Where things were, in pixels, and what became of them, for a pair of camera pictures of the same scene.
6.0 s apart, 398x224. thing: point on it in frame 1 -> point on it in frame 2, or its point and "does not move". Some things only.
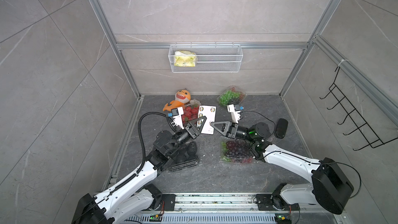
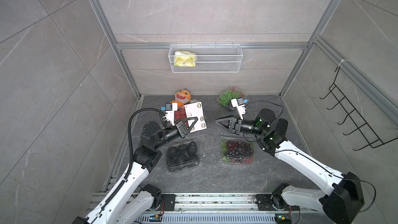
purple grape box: [235, 150] does not move
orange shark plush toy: [182, 97] does not move
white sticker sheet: [209, 112] -> [196, 110]
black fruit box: [187, 156] does not move
